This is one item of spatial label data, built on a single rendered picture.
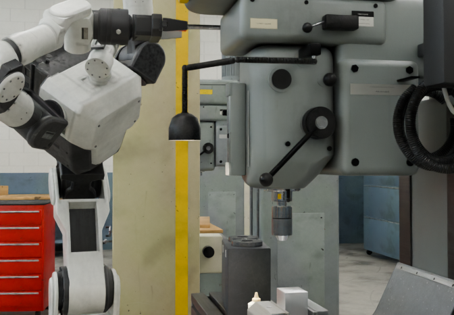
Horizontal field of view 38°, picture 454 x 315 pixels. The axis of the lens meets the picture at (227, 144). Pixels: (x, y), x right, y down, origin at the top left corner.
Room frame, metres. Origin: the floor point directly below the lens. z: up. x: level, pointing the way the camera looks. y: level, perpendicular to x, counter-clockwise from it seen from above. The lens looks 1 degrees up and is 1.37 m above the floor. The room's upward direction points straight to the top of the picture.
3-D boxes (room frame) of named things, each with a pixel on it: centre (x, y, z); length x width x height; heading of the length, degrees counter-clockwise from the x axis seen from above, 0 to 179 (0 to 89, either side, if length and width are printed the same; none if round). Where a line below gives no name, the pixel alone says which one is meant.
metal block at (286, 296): (1.45, -0.14, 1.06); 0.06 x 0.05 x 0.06; 13
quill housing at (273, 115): (1.53, -0.13, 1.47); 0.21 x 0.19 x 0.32; 12
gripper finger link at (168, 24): (1.57, 0.12, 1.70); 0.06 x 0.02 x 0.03; 101
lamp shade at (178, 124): (1.47, 0.09, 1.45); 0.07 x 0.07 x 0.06
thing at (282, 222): (1.53, -0.13, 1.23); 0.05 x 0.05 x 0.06
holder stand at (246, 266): (1.94, -0.05, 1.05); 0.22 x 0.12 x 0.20; 5
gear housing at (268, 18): (1.54, -0.17, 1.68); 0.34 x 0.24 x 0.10; 102
